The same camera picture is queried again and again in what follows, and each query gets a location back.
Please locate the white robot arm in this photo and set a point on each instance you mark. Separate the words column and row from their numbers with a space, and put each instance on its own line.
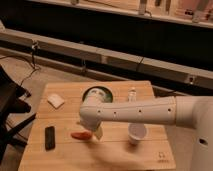
column 194, row 112

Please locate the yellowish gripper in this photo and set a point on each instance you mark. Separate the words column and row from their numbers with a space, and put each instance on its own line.
column 98, row 133

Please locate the wooden table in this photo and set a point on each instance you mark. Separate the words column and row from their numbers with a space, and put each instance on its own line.
column 112, row 152

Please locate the white tube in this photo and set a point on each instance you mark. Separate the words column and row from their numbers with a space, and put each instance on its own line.
column 132, row 96

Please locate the black chair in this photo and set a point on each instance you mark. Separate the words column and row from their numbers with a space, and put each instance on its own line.
column 10, row 102

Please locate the green ceramic bowl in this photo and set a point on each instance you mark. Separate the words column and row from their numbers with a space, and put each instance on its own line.
column 102, row 93

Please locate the red pepper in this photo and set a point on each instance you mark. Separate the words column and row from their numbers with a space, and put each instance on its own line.
column 82, row 135

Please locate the white sponge block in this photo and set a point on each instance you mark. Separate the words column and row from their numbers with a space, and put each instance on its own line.
column 55, row 100

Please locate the black rectangular bar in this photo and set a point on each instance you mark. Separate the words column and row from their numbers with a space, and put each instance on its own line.
column 49, row 138

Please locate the white paper cup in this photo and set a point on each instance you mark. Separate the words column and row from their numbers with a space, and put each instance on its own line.
column 136, row 133

